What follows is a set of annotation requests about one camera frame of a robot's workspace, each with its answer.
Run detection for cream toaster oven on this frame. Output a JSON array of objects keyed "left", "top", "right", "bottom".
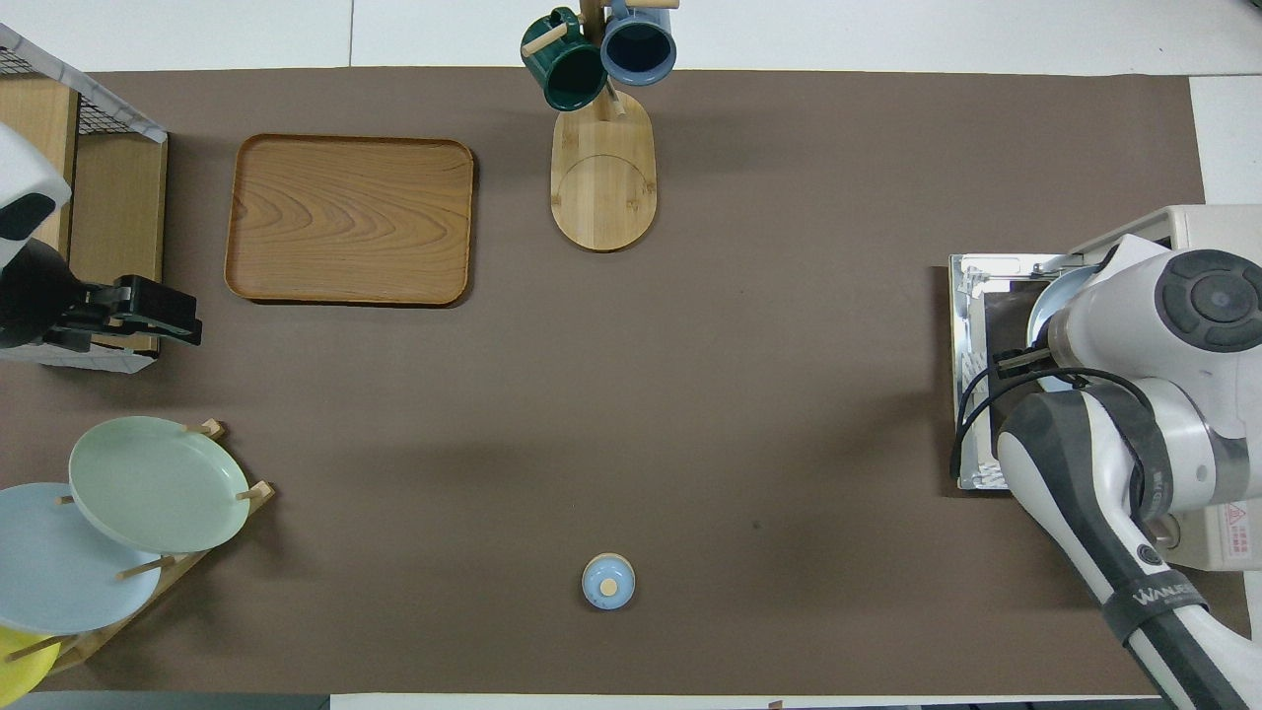
[{"left": 1070, "top": 204, "right": 1262, "bottom": 573}]

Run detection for dark green mug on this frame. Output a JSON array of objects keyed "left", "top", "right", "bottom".
[{"left": 521, "top": 8, "right": 607, "bottom": 111}]

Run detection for yellow plate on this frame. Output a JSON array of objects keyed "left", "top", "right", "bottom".
[{"left": 0, "top": 626, "right": 58, "bottom": 696}]

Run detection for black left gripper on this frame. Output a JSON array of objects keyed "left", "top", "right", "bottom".
[{"left": 61, "top": 277, "right": 203, "bottom": 354}]

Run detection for brown table mat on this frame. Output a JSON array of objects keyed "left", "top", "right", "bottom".
[{"left": 0, "top": 67, "right": 1258, "bottom": 696}]

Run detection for wooden mug tree stand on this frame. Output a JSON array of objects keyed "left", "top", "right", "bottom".
[{"left": 521, "top": 0, "right": 681, "bottom": 252}]

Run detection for oven glass door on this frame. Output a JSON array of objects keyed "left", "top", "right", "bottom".
[{"left": 949, "top": 253, "right": 1046, "bottom": 491}]

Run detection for wooden plate rack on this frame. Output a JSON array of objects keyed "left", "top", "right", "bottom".
[{"left": 0, "top": 419, "right": 275, "bottom": 676}]

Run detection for light blue racked plate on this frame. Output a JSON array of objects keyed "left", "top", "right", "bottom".
[{"left": 0, "top": 482, "right": 164, "bottom": 636}]

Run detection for blue grey mug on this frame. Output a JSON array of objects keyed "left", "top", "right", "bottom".
[{"left": 599, "top": 0, "right": 678, "bottom": 87}]

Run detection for wire and wood shelf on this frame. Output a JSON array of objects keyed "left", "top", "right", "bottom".
[{"left": 0, "top": 22, "right": 169, "bottom": 374}]

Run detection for pale green plate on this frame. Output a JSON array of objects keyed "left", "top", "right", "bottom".
[{"left": 68, "top": 415, "right": 251, "bottom": 555}]

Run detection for wooden serving tray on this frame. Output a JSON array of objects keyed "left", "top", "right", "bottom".
[{"left": 224, "top": 133, "right": 476, "bottom": 307}]

